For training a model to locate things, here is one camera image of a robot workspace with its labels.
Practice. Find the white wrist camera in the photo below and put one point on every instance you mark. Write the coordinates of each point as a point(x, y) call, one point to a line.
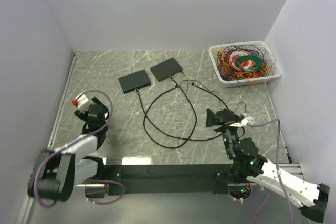
point(82, 102)
point(247, 120)

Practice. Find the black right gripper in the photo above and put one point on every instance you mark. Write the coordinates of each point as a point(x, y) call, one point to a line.
point(212, 119)

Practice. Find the aluminium rail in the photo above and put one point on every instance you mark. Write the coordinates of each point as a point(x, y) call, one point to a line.
point(290, 172)
point(57, 121)

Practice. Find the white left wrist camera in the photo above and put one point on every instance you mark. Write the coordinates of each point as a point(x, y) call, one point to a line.
point(82, 102)

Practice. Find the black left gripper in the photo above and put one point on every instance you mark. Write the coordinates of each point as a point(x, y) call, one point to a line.
point(82, 115)

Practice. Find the white plastic basket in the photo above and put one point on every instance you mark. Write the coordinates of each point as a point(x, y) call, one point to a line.
point(244, 63)

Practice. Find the aluminium front rail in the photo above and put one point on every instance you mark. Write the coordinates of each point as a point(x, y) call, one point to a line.
point(290, 172)

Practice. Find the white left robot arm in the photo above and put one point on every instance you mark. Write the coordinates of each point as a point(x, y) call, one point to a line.
point(57, 171)

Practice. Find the black network switch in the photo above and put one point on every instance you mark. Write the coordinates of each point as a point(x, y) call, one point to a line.
point(165, 69)
point(133, 81)

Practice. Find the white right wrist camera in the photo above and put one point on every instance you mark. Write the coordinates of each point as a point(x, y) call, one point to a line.
point(247, 120)

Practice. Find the aluminium left side rail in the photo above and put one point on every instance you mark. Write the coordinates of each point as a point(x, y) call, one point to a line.
point(57, 121)

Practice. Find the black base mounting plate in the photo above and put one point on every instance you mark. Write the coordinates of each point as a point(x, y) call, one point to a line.
point(150, 179)

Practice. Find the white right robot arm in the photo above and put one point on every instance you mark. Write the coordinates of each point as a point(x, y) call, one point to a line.
point(248, 165)

